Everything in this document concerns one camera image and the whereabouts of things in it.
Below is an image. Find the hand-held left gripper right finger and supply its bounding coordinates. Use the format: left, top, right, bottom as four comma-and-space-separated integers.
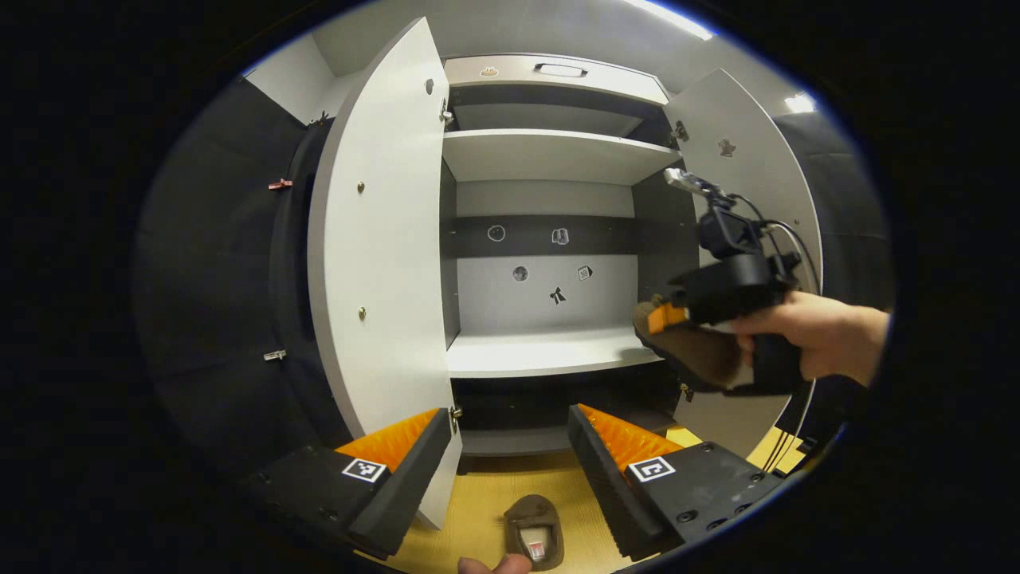
567, 403, 786, 561

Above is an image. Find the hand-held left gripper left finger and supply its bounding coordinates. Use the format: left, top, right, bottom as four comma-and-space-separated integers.
239, 408, 453, 559

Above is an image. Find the brown fuzzy shoe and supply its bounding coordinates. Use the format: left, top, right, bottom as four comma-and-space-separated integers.
633, 298, 755, 394
503, 493, 565, 572

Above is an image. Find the grey shoe cabinet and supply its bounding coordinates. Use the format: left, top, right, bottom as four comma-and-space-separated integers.
438, 52, 702, 478

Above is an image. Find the grey cabinet door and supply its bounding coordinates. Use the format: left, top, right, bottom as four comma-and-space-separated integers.
661, 68, 823, 459
307, 18, 465, 531

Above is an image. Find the grey cabinet drawer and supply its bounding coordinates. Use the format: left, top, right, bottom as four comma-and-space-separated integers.
443, 53, 671, 106

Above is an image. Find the black backdrop cloth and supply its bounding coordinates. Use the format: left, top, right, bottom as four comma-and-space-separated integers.
771, 110, 893, 447
135, 76, 351, 479

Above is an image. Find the black cable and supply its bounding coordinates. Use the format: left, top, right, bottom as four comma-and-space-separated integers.
729, 194, 823, 473

